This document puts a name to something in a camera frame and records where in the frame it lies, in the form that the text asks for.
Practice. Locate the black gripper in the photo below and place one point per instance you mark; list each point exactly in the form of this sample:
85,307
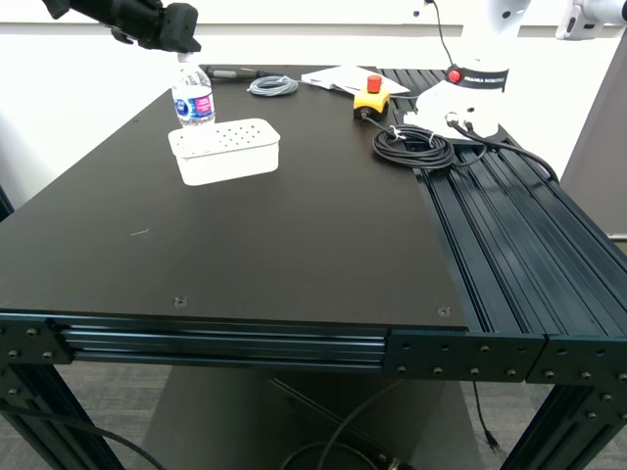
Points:
142,27

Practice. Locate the clear plastic water bottle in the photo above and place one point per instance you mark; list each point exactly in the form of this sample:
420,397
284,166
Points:
193,98

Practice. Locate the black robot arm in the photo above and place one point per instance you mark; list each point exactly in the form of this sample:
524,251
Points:
93,9

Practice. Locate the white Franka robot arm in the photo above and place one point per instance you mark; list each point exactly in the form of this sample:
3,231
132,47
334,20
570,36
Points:
465,98

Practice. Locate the white perforated plastic basket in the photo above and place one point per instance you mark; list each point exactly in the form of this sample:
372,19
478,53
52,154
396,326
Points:
225,156

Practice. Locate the white paper booklet stack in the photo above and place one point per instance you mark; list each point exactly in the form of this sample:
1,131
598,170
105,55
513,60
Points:
338,77

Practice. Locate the yellow emergency stop button box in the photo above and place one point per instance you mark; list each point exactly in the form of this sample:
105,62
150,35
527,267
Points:
370,100

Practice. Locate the countersunk tabletop screw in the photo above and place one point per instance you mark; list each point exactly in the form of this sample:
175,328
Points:
443,311
181,301

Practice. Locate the white wall power outlet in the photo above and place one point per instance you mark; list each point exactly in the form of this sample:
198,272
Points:
416,14

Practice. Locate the black aluminium extrusion table frame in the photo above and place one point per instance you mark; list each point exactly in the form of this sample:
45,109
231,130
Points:
490,220

